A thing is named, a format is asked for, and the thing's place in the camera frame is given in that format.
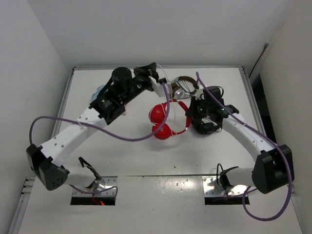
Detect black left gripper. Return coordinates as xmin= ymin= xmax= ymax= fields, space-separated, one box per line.
xmin=120 ymin=62 xmax=157 ymax=104

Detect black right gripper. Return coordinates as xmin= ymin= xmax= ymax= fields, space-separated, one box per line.
xmin=186 ymin=96 xmax=212 ymax=119

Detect white headphone cable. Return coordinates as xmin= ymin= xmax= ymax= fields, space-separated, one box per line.
xmin=156 ymin=63 xmax=180 ymax=122

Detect red wireless headphones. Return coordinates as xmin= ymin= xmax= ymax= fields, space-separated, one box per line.
xmin=149 ymin=102 xmax=191 ymax=140

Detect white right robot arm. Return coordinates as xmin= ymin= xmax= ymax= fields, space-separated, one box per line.
xmin=186 ymin=86 xmax=294 ymax=194

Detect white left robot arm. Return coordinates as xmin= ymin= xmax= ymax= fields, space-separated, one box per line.
xmin=26 ymin=62 xmax=159 ymax=191

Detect black headphones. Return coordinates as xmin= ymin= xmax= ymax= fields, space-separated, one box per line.
xmin=191 ymin=118 xmax=221 ymax=135

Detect brown silver headphones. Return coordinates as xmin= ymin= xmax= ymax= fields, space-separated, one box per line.
xmin=171 ymin=76 xmax=199 ymax=99

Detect pink blue cat-ear headphones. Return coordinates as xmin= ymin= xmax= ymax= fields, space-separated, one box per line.
xmin=91 ymin=85 xmax=107 ymax=102

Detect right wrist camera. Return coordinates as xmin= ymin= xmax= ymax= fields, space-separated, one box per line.
xmin=194 ymin=88 xmax=205 ymax=100

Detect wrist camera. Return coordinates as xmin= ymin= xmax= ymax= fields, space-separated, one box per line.
xmin=149 ymin=76 xmax=173 ymax=98
xmin=194 ymin=88 xmax=205 ymax=100

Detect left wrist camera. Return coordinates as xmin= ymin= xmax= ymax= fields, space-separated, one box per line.
xmin=149 ymin=76 xmax=173 ymax=98

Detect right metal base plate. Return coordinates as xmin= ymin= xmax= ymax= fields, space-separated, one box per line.
xmin=202 ymin=175 xmax=247 ymax=198

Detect metal base plate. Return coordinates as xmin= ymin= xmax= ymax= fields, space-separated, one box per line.
xmin=202 ymin=175 xmax=247 ymax=198
xmin=72 ymin=177 xmax=118 ymax=198

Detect black wall cable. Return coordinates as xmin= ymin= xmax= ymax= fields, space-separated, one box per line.
xmin=249 ymin=42 xmax=269 ymax=78

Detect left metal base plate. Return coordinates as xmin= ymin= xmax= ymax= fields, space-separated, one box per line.
xmin=72 ymin=177 xmax=118 ymax=198

